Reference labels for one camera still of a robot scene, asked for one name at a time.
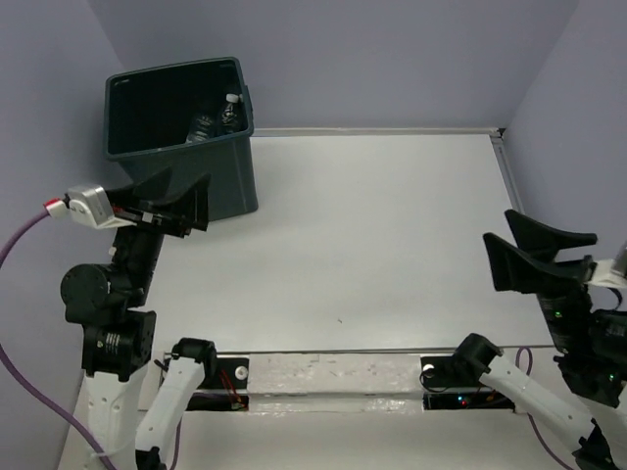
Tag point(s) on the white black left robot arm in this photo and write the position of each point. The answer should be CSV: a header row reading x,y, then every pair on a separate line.
x,y
107,300

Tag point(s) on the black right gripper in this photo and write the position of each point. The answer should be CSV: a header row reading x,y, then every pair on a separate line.
x,y
509,266

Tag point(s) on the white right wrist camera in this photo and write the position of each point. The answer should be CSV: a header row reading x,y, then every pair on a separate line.
x,y
609,273

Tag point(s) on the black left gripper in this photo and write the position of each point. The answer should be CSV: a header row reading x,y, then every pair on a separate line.
x,y
191,207

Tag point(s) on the clear bottle white blue label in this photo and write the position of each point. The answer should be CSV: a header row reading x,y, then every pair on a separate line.
x,y
202,128

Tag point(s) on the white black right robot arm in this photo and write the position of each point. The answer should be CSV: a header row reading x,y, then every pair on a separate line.
x,y
596,435

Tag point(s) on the dark green plastic bin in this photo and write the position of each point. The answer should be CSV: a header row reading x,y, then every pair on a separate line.
x,y
147,115

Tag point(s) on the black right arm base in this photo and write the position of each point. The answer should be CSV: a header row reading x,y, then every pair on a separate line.
x,y
446,388

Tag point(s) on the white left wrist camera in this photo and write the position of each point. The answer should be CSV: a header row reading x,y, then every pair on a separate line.
x,y
87,205

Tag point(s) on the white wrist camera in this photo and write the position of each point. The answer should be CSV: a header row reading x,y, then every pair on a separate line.
x,y
87,205
609,273

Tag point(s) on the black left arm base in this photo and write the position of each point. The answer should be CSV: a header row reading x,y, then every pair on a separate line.
x,y
227,389

